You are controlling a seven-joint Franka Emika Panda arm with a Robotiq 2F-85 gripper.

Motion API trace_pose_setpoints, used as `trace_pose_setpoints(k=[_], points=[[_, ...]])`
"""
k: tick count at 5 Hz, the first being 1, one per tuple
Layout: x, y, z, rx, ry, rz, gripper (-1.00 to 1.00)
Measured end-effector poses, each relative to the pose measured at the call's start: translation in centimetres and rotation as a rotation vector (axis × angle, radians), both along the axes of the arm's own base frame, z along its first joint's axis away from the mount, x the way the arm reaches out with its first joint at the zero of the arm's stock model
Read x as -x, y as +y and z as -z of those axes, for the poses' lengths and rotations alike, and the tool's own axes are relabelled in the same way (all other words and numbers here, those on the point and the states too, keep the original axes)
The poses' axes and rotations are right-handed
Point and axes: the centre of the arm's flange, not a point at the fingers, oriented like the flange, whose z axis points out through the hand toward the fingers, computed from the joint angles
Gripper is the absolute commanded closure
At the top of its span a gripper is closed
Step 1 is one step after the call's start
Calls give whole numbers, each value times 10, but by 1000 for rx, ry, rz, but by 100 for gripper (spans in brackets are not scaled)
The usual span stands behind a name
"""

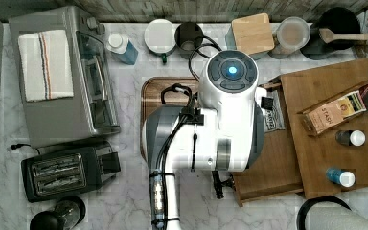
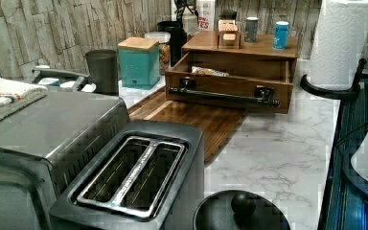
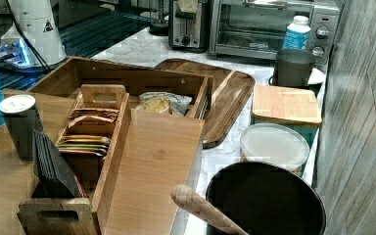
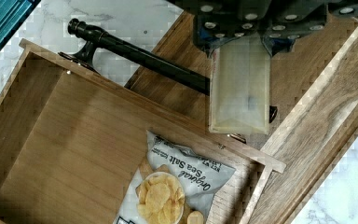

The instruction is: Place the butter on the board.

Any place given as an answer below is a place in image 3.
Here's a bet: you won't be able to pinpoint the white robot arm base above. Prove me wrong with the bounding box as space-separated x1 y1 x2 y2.
1 0 67 69

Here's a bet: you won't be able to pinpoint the light wooden cutting board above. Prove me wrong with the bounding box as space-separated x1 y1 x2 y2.
103 110 204 235

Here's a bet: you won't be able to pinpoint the bagged bread roll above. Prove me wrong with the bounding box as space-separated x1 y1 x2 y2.
136 92 192 117

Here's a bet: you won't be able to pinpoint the large wooden box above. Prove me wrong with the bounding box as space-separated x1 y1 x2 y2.
29 57 212 118

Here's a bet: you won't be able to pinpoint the dark wooden serving tray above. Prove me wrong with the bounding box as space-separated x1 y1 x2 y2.
156 59 255 149

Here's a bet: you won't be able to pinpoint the clear jar white lid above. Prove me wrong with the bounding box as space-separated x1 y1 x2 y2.
240 123 309 175

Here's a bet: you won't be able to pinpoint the silver toaster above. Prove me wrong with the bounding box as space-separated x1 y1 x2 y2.
168 0 210 52

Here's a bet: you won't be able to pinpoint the wooden tea caddy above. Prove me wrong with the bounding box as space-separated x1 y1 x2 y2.
18 84 131 235

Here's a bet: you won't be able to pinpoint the stainless toaster oven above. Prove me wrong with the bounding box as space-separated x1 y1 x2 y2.
209 0 341 66

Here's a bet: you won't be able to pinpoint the teal canister with wooden lid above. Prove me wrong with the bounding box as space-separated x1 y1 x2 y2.
251 85 322 147

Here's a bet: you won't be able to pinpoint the black round pot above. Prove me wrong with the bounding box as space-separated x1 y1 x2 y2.
206 163 326 235

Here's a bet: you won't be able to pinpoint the brown tea packets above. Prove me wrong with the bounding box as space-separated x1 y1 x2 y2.
68 108 119 127

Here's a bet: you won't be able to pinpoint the grey metal mug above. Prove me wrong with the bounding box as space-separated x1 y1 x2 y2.
268 49 316 88

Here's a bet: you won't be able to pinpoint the colourful tea packets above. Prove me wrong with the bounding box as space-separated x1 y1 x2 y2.
56 135 111 157

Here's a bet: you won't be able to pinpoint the white blue plastic bottle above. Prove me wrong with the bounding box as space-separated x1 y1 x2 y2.
282 16 310 50

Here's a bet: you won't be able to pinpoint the black coaster stack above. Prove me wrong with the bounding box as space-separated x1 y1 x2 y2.
32 130 87 199

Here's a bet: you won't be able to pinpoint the black cup white lid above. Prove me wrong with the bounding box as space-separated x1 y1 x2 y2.
0 94 43 162

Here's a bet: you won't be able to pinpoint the wooden utensil handle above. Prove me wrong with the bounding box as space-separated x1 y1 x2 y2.
170 184 249 235

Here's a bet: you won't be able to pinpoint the black cable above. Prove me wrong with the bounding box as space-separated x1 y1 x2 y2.
5 0 52 73

